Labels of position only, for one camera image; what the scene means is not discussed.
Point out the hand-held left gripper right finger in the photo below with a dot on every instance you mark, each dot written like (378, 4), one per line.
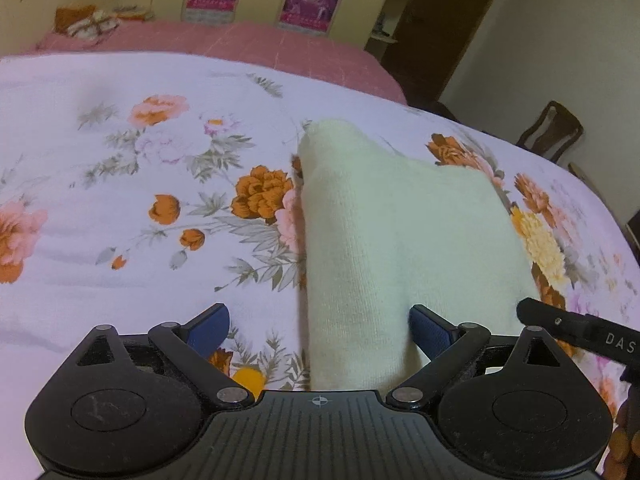
(430, 330)

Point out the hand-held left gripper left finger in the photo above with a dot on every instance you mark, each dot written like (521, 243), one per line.
(209, 332)

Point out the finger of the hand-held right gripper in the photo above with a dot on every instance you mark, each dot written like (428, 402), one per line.
(575, 327)

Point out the cream knit garment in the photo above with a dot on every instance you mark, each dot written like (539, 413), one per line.
(400, 240)

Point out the person's right hand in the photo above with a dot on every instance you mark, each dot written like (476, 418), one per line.
(627, 430)

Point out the floral printed blanket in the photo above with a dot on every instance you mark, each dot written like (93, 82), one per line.
(125, 185)

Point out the dark wooden chair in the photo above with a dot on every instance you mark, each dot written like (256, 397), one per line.
(550, 130)

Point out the pink checked bedsheet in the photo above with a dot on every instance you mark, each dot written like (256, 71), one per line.
(225, 42)

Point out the brown wooden door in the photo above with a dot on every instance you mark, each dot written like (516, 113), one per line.
(450, 25)

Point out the cream corner shelf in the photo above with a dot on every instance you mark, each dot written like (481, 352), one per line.
(392, 10)

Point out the book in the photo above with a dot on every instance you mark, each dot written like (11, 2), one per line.
(132, 12)

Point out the orange folded cloth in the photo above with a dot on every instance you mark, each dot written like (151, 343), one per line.
(75, 16)

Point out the cream wooden headboard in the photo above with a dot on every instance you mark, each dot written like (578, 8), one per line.
(30, 10)

